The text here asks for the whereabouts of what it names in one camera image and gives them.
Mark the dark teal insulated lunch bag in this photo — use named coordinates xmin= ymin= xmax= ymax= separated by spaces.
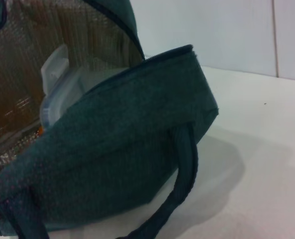
xmin=0 ymin=0 xmax=220 ymax=239

